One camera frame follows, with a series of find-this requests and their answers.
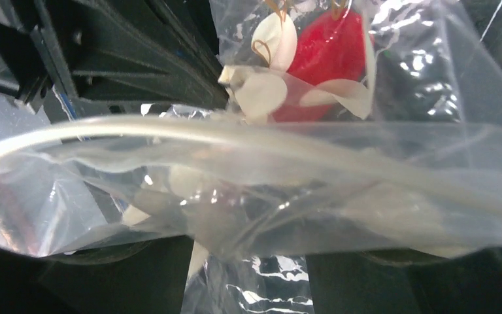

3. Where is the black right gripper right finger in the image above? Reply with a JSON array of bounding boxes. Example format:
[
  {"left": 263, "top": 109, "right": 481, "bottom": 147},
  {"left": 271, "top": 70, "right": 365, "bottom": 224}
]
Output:
[{"left": 306, "top": 248, "right": 502, "bottom": 313}]

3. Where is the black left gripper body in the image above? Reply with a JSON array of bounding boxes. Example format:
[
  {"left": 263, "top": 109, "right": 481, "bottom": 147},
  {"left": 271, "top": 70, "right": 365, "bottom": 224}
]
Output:
[{"left": 0, "top": 1, "right": 77, "bottom": 122}]

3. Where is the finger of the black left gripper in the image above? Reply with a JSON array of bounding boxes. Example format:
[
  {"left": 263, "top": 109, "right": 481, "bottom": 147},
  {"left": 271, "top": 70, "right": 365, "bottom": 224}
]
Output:
[{"left": 34, "top": 1, "right": 227, "bottom": 109}]

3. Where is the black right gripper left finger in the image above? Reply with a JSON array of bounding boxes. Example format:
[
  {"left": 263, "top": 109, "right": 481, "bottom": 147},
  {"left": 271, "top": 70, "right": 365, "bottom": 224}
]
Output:
[{"left": 0, "top": 236, "right": 193, "bottom": 313}]

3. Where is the fake red chili pepper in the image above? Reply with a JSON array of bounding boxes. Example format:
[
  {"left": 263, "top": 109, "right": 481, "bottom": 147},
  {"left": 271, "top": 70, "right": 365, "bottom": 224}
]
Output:
[{"left": 272, "top": 9, "right": 372, "bottom": 122}]

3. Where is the clear polka dot zip bag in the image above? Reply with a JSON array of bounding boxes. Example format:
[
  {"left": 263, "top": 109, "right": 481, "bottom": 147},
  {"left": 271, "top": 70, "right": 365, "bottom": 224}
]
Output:
[{"left": 0, "top": 1, "right": 502, "bottom": 313}]

